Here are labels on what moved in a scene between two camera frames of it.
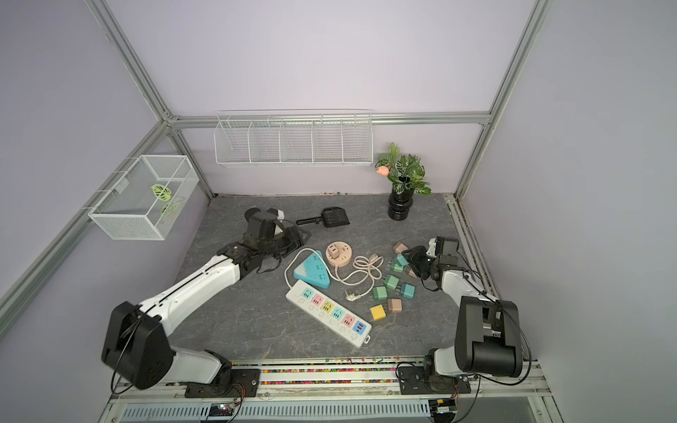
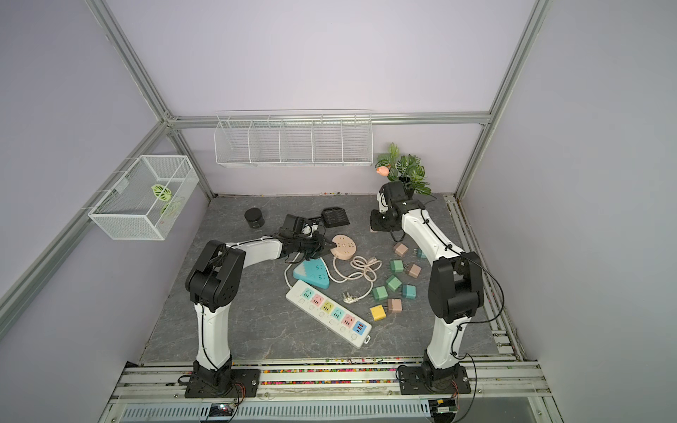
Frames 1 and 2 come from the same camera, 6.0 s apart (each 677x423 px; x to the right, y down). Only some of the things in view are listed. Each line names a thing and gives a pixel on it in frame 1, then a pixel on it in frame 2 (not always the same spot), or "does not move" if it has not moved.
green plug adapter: (396, 266) does not move
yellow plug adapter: (377, 312) does not move
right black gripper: (414, 258) -> (375, 222)
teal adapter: (407, 291) does not move
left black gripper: (294, 238) -> (319, 246)
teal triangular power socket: (315, 271) does not move
